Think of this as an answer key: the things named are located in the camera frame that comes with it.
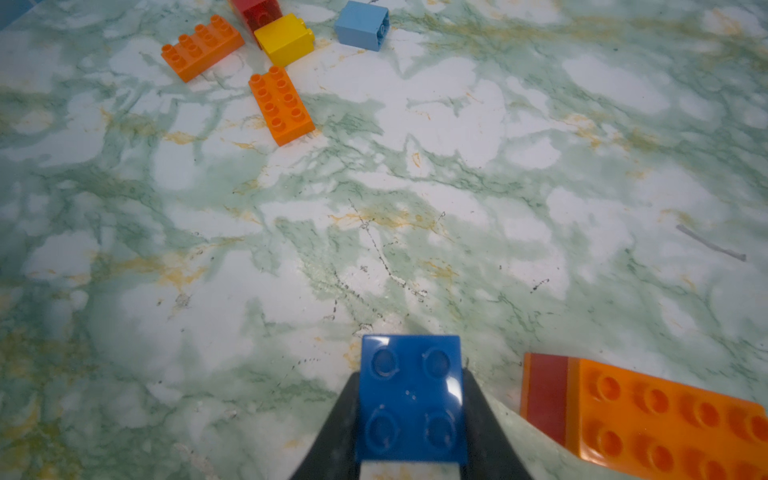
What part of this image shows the light blue lego brick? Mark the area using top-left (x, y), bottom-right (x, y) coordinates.
top-left (334, 1), bottom-right (390, 52)

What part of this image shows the dark blue lego brick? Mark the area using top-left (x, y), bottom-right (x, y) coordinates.
top-left (356, 334), bottom-right (468, 465)

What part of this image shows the yellow lego brick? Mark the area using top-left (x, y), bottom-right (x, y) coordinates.
top-left (254, 14), bottom-right (315, 67)

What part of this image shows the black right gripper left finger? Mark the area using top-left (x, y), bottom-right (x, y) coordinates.
top-left (291, 372), bottom-right (360, 480)

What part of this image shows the orange lego brick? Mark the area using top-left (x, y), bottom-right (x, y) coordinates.
top-left (161, 15), bottom-right (245, 82)

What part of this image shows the red small lego brick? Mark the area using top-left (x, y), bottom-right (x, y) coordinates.
top-left (520, 352), bottom-right (568, 446)

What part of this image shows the red square lego brick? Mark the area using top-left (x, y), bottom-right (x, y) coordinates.
top-left (229, 0), bottom-right (282, 33)

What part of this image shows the orange long lego plate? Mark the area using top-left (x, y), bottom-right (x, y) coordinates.
top-left (248, 66), bottom-right (315, 146)

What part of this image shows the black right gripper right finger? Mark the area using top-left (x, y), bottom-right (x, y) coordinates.
top-left (460, 368), bottom-right (533, 480)

